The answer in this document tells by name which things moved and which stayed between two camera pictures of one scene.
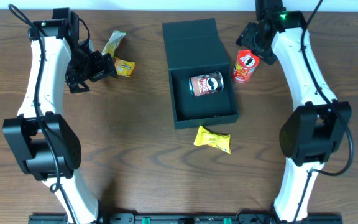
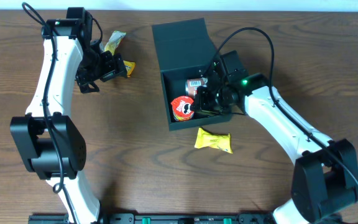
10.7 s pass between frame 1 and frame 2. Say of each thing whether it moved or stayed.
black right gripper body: moved
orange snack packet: stayed
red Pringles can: moved
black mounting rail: stayed
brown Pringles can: moved
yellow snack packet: stayed
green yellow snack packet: stayed
